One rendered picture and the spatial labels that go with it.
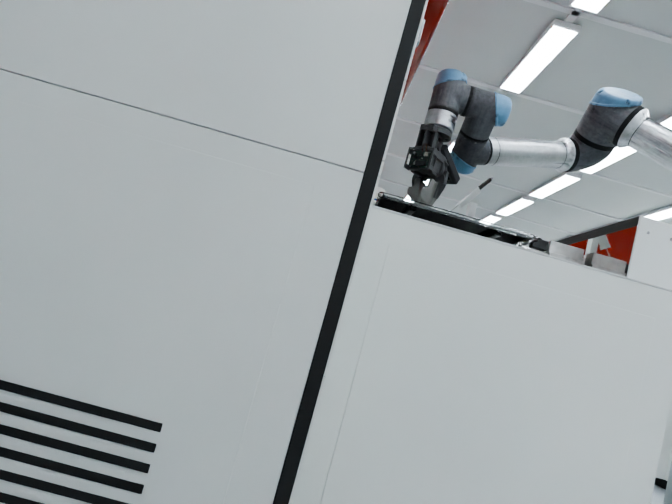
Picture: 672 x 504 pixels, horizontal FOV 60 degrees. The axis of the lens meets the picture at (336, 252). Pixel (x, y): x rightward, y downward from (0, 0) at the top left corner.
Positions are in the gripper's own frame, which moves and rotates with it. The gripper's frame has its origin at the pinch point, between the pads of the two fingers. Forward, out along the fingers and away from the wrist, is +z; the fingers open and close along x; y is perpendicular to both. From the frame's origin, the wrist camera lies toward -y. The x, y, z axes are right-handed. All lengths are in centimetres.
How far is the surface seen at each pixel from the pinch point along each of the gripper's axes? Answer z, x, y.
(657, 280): 7, 52, -7
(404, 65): -8, 24, 52
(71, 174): 22, -7, 80
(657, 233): -2, 50, -6
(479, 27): -184, -119, -196
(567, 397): 33, 44, 8
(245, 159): 12, 10, 64
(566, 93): -184, -89, -292
